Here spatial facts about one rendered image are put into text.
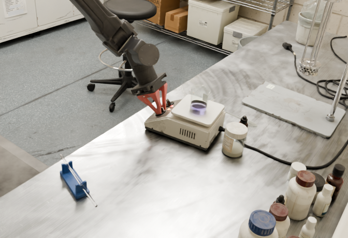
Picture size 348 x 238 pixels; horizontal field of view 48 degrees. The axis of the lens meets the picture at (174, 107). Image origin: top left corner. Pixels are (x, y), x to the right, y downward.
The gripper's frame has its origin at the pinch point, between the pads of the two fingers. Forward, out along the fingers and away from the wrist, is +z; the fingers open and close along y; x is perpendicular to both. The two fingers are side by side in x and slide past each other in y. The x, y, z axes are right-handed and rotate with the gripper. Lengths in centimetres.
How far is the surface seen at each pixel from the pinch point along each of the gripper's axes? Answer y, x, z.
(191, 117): -2.3, -10.6, 2.9
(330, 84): 62, -31, 26
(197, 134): -3.5, -11.3, 7.6
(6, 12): 126, 209, -57
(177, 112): -2.1, -7.0, 0.8
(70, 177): -31.5, 7.8, 0.8
